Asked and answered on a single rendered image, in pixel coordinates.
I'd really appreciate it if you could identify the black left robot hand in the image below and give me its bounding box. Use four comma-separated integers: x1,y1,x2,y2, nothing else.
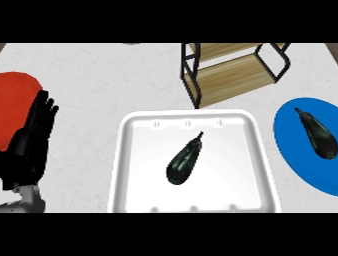
0,89,61,191

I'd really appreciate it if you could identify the white plastic tray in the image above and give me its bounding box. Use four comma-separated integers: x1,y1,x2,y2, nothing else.
107,108,284,214

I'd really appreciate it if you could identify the black wooden tiered shelf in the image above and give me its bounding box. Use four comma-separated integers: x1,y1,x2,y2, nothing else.
179,43,293,110

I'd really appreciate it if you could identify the red oval plate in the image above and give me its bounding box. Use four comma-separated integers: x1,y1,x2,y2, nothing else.
0,71,45,153

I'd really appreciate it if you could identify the dark eggplant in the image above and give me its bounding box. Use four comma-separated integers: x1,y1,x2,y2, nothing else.
294,107,338,161
166,131,206,186

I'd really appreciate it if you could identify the blue oval plate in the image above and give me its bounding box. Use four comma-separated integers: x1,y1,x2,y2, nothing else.
274,97,338,198

